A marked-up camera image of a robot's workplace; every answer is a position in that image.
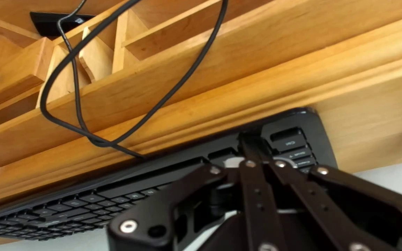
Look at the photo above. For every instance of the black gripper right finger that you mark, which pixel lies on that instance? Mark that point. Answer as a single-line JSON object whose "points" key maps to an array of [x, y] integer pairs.
{"points": [[353, 214]]}

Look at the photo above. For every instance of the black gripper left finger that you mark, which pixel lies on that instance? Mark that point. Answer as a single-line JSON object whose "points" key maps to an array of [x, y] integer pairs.
{"points": [[172, 218]]}

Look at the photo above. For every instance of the black computer keyboard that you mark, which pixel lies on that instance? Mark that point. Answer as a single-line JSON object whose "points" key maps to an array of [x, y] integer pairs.
{"points": [[298, 135]]}

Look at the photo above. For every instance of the wooden roll-top desk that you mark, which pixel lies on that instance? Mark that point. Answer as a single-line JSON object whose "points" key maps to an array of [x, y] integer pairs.
{"points": [[155, 75]]}

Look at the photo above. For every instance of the right small desk drawer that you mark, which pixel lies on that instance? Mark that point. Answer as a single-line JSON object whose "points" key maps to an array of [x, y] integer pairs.
{"points": [[23, 70]]}

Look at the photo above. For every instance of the black remote control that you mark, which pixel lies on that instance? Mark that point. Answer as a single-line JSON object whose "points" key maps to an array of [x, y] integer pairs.
{"points": [[46, 22]]}

